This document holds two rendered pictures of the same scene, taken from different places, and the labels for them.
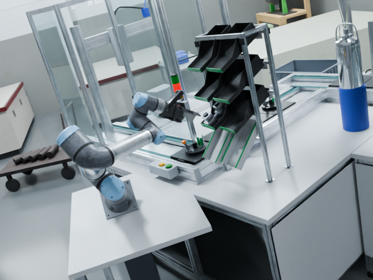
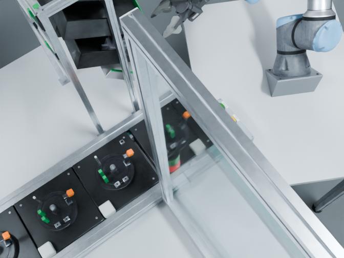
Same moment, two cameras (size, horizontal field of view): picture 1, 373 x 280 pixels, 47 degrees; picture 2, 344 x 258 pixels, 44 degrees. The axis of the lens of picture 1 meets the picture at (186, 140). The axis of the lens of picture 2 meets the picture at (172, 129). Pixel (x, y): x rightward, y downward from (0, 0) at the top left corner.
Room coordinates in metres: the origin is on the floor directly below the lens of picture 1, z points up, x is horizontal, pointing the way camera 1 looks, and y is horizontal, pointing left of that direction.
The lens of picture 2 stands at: (3.05, 0.02, 2.46)
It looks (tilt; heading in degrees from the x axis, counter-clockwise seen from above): 67 degrees down; 185
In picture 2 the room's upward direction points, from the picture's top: 6 degrees counter-clockwise
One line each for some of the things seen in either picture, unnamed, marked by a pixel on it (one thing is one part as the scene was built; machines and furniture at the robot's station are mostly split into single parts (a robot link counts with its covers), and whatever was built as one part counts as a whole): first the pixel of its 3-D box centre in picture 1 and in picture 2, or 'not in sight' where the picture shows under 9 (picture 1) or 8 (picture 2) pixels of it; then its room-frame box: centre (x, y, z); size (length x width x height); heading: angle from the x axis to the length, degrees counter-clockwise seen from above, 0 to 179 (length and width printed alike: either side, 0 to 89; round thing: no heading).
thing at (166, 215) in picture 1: (131, 209); (276, 83); (2.17, 0.40, 0.84); 0.90 x 0.70 x 0.03; 8
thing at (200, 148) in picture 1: (196, 149); not in sight; (2.45, -0.04, 0.98); 0.14 x 0.14 x 0.02
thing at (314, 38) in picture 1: (306, 58); not in sight; (6.13, -1.99, 0.41); 2.16 x 1.80 x 0.81; 98
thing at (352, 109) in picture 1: (353, 106); not in sight; (2.44, -1.04, 1.00); 0.16 x 0.16 x 0.27
